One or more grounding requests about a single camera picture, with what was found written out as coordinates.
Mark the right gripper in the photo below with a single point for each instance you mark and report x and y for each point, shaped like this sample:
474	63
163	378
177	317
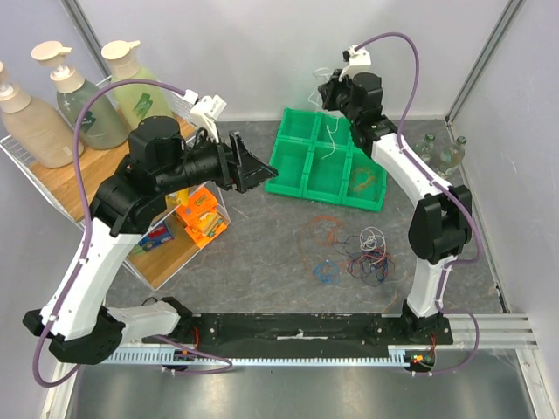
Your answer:
329	92

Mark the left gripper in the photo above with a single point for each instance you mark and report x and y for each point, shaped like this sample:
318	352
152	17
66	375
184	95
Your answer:
239	168

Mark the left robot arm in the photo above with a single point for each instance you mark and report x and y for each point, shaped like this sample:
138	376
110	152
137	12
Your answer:
79	328

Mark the orange snack box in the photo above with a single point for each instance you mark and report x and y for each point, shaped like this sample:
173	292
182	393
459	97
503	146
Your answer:
200	217

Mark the green compartment bin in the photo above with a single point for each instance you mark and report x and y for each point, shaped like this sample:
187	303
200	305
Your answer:
318	161

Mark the yellow candy bag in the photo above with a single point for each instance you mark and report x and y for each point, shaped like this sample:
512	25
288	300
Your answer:
180	197

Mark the blue snack box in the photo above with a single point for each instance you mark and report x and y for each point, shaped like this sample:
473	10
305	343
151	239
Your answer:
160	235

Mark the light green pump bottle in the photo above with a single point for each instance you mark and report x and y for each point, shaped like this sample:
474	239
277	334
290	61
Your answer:
136	101

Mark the right clear glass bottle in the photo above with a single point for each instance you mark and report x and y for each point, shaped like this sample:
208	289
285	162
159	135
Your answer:
447	161

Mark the beige pump bottle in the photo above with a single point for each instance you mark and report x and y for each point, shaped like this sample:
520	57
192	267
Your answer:
36	125

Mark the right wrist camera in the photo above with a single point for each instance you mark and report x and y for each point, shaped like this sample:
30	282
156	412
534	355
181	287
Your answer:
357	60

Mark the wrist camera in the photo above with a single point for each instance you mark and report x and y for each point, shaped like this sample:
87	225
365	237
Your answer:
204	111
357	60

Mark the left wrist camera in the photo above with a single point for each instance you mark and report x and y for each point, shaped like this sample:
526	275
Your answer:
204	111

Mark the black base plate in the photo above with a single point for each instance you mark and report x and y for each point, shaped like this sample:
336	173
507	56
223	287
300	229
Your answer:
308	333

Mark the grey slotted cable duct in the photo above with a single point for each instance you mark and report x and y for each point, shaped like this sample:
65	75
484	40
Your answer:
171	356

